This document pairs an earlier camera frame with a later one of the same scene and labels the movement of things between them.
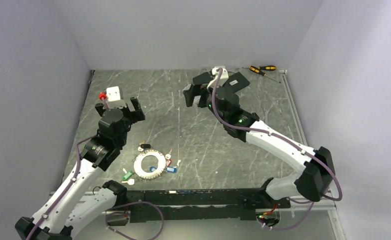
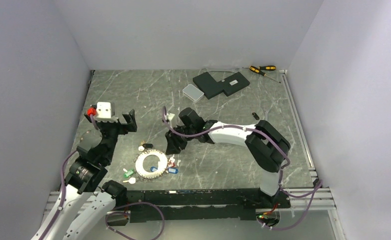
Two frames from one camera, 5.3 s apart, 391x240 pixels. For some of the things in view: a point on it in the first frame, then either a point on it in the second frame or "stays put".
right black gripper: [189, 95] to [173, 143]
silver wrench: [266, 115] stays put
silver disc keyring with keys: [149, 164] stays put
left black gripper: [134, 116] to [124, 128]
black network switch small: [235, 82] stays put
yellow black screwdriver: [257, 70] stays put
